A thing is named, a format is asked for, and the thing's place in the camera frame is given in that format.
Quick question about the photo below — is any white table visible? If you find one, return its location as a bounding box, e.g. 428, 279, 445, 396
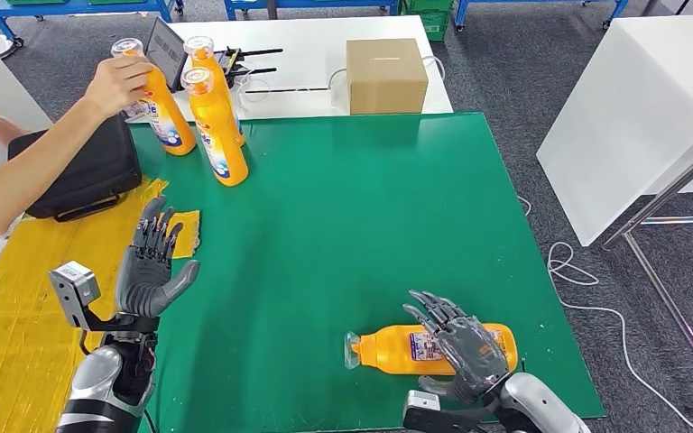
535, 14, 693, 248
128, 15, 455, 124
0, 40, 55, 171

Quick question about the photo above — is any black remote with antennas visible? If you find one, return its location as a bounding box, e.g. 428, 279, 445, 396
215, 47, 285, 84

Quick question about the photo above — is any looped white cable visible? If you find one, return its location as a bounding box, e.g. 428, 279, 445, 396
234, 62, 273, 115

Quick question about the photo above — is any blue metal shelf frame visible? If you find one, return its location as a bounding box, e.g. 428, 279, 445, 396
452, 0, 630, 32
222, 0, 400, 21
0, 0, 184, 51

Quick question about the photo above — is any green table mat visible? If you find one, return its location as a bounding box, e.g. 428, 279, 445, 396
137, 112, 606, 433

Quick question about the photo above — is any white cable by box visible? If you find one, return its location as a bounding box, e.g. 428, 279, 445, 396
327, 54, 447, 110

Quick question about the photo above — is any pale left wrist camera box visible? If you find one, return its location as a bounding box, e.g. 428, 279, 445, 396
47, 260, 104, 332

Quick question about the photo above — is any brown cardboard box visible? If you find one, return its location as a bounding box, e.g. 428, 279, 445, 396
346, 38, 430, 115

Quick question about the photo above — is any orange detergent bottle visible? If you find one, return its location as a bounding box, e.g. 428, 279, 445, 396
344, 323, 519, 377
183, 35, 246, 148
110, 37, 198, 157
180, 66, 250, 189

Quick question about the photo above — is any person's right hand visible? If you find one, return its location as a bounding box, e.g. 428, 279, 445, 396
83, 54, 155, 119

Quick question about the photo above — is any silver metal stand frame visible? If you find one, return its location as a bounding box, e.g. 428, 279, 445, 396
599, 97, 693, 418

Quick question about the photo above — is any black zip case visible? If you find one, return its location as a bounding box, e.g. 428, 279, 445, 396
8, 113, 143, 224

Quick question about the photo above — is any yellow taped sheet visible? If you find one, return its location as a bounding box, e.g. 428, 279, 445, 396
0, 178, 202, 433

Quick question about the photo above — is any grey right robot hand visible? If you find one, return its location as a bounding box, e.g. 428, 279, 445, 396
402, 290, 513, 405

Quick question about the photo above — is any green plastic crate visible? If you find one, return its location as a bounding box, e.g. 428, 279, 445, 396
399, 0, 454, 43

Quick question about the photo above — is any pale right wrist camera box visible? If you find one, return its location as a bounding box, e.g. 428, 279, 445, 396
402, 390, 443, 433

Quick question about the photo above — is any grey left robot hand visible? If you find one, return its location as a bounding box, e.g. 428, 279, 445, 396
114, 197, 201, 319

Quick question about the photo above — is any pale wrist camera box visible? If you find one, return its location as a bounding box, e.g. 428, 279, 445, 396
47, 260, 104, 332
402, 390, 443, 433

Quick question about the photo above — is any thin black cable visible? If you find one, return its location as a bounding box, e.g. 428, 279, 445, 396
243, 87, 331, 96

